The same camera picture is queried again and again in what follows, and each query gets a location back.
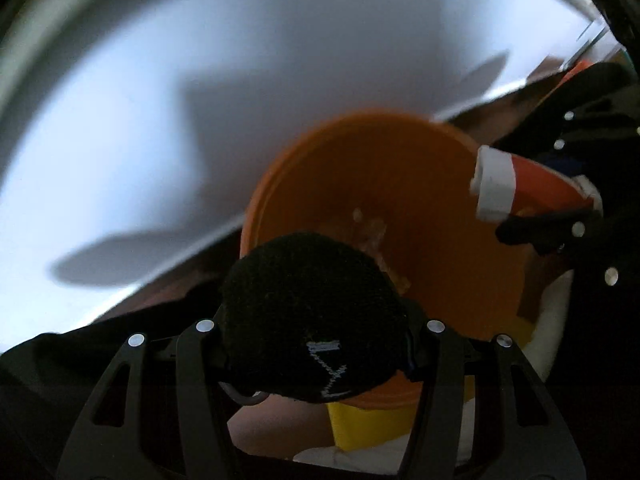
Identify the yellow plastic container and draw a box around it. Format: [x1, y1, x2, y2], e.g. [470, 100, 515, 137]
[327, 399, 418, 453]

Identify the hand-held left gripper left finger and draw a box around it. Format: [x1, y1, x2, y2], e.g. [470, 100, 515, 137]
[57, 320, 236, 480]

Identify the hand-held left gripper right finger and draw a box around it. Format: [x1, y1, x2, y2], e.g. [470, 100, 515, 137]
[400, 319, 586, 480]

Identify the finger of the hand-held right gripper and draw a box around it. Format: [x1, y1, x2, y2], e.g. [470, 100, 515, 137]
[496, 195, 640, 311]
[542, 100, 640, 181]

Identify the black sock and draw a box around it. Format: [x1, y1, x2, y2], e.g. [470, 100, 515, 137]
[218, 231, 410, 404]

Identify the orange plastic bucket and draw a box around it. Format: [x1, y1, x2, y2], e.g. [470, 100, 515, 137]
[240, 111, 538, 411]

